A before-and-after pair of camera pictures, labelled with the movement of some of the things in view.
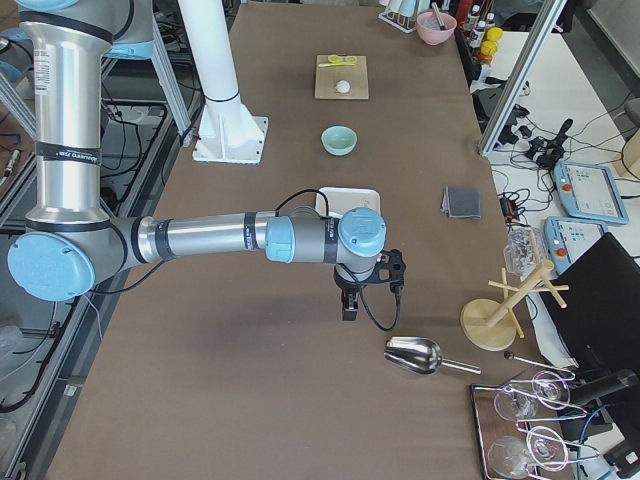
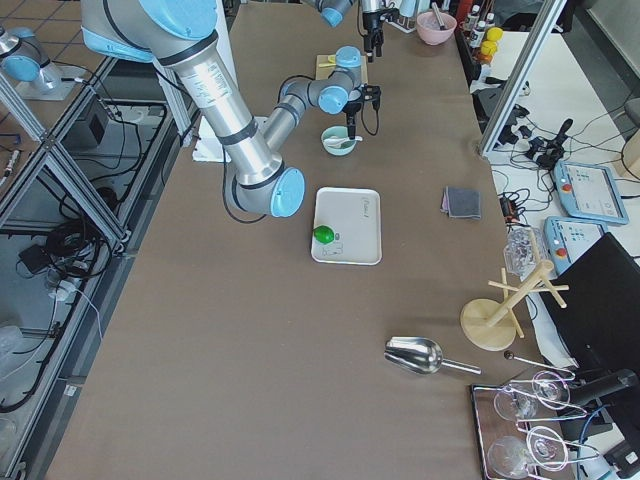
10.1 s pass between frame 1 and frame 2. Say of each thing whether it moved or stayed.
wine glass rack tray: stayed
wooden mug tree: stayed
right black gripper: moved
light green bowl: stayed
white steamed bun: moved
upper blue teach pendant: stayed
